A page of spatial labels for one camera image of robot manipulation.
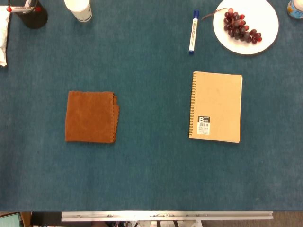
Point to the white paper cup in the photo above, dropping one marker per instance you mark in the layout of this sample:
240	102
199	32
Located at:
79	9

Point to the brown folded cloth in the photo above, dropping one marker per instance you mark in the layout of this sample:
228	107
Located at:
91	117

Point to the blue white marker pen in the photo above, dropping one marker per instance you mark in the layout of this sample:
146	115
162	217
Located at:
193	32

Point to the red grape bunch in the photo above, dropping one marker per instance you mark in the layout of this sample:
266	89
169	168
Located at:
240	27

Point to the white folded towel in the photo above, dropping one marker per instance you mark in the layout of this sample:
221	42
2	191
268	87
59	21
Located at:
3	35

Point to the green screen device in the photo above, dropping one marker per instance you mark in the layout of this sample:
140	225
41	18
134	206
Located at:
9	220

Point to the red white marker pen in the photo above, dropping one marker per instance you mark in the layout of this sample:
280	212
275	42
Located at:
20	9

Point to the yellow spiral notebook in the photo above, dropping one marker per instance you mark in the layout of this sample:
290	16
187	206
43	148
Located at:
217	106

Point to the white blue bottle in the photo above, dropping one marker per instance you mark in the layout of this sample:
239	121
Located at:
296	9

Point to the aluminium frame rail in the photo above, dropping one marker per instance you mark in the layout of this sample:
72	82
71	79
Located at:
165	215

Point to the white round plate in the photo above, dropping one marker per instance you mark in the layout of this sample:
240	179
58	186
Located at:
260	14

